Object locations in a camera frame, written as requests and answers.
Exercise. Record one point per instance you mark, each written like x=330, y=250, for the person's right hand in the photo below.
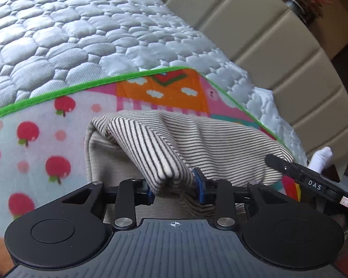
x=321, y=157

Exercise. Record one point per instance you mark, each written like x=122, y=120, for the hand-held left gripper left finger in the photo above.
x=130, y=202

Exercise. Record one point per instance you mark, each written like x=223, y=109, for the grey quilted mattress pad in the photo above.
x=75, y=34

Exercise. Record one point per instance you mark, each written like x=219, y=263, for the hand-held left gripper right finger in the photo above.
x=199, y=188

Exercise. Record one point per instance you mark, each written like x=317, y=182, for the colourful cartoon printed blanket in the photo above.
x=46, y=139

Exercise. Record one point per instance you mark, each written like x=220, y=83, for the red leaf potted plant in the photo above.
x=307, y=0

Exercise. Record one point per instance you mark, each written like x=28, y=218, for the beige padded bed headboard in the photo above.
x=278, y=63

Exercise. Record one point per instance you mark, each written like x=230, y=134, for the brown striped knit garment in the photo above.
x=214, y=150

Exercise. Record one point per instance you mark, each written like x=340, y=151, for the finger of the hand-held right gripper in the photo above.
x=281, y=166

